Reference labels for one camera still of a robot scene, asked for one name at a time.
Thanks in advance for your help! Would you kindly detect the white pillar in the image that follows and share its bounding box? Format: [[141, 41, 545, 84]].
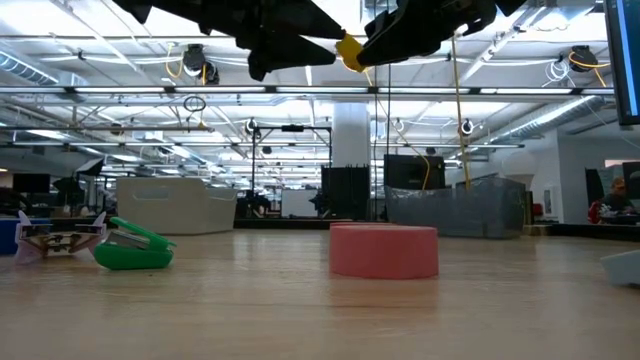
[[331, 102, 372, 169]]

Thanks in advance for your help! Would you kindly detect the black rig frame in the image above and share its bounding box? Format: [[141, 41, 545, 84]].
[[251, 124, 334, 202]]

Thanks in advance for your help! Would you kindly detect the black screen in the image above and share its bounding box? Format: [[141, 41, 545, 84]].
[[383, 154, 447, 192]]

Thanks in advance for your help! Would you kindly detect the lilac staple remover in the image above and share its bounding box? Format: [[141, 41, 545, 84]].
[[13, 210, 109, 266]]

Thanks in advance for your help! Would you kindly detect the dark translucent plastic bin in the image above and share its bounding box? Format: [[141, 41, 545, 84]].
[[383, 175, 527, 240]]

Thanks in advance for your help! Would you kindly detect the grey-blue staple remover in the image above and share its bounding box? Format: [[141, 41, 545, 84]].
[[601, 249, 640, 288]]

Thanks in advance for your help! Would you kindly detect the dark blue tape roll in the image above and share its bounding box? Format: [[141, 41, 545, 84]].
[[0, 217, 22, 257]]

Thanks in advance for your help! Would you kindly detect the yellow staple remover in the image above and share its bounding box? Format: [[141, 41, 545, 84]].
[[334, 32, 370, 74]]

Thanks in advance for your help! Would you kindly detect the pink tape roll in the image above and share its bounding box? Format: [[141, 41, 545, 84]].
[[328, 224, 440, 281]]

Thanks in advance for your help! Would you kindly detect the thin black hanging cable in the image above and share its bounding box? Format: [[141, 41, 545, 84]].
[[386, 59, 393, 221], [372, 62, 379, 221]]

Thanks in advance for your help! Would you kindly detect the yellow extension cable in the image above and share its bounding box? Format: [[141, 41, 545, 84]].
[[449, 29, 472, 193]]

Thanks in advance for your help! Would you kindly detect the large computer monitor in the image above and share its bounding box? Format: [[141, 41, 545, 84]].
[[603, 0, 640, 127]]

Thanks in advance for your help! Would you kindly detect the red tape roll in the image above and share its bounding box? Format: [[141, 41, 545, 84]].
[[329, 222, 400, 230]]

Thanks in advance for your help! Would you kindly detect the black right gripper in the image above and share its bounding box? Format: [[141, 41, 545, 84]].
[[356, 0, 527, 67]]

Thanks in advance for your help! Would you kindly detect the black cabinet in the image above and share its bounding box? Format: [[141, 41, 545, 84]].
[[309, 166, 372, 222]]

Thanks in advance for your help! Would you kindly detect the light grey plastic bin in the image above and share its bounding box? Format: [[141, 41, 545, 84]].
[[115, 176, 239, 236]]

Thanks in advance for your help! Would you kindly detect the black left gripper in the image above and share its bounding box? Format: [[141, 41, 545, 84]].
[[112, 0, 347, 82]]

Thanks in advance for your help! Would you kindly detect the person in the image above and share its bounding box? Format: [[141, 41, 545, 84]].
[[588, 175, 639, 225]]

